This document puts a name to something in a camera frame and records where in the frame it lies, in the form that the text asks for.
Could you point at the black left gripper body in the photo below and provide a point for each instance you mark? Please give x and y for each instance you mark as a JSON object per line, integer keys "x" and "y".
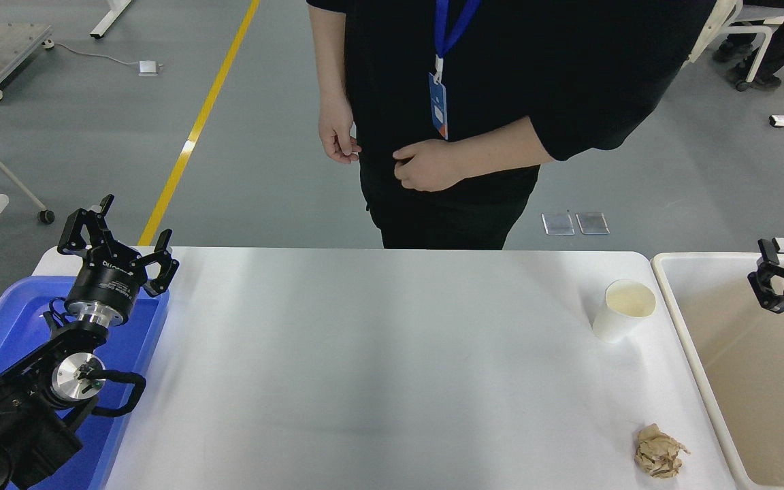
{"x": 103, "y": 282}

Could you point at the white paper cup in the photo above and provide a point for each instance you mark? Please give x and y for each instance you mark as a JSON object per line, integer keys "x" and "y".
{"x": 613, "y": 327}

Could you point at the tan paper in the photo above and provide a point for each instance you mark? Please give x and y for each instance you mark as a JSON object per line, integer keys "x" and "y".
{"x": 657, "y": 452}

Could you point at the person's left forearm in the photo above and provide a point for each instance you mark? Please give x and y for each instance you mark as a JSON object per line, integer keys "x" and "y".
{"x": 508, "y": 146}

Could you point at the person's right forearm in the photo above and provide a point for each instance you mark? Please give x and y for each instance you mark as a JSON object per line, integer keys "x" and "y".
{"x": 329, "y": 61}

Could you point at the person's right hand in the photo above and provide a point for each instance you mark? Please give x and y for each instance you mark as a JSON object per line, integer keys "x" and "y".
{"x": 336, "y": 133}

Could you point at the person's left hand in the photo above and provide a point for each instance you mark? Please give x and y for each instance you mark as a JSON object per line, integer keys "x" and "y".
{"x": 429, "y": 167}

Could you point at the large pale bin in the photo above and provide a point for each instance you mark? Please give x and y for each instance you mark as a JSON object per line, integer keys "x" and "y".
{"x": 739, "y": 354}

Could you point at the blue plastic tray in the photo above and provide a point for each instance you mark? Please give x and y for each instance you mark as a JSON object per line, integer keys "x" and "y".
{"x": 11, "y": 320}

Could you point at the metal floor plate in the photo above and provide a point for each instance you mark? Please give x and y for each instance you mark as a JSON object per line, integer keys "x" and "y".
{"x": 593, "y": 223}
{"x": 558, "y": 224}

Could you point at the white table leg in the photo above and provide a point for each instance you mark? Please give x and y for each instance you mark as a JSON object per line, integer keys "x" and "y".
{"x": 109, "y": 19}

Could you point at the cream coat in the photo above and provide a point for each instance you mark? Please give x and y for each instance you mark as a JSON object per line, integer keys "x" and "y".
{"x": 719, "y": 20}

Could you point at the white frame chair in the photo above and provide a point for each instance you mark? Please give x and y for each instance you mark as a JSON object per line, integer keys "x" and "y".
{"x": 746, "y": 28}

